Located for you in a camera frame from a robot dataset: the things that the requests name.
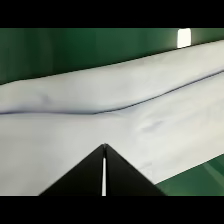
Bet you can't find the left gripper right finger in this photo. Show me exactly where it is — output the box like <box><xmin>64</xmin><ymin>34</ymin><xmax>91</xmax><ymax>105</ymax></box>
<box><xmin>104</xmin><ymin>143</ymin><xmax>168</xmax><ymax>197</ymax></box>

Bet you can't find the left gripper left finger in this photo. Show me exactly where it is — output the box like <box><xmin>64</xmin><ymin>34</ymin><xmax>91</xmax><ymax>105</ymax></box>
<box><xmin>38</xmin><ymin>143</ymin><xmax>106</xmax><ymax>197</ymax></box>

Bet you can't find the white shirt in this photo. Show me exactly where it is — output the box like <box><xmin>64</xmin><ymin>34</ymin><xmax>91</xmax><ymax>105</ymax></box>
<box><xmin>0</xmin><ymin>39</ymin><xmax>224</xmax><ymax>197</ymax></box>

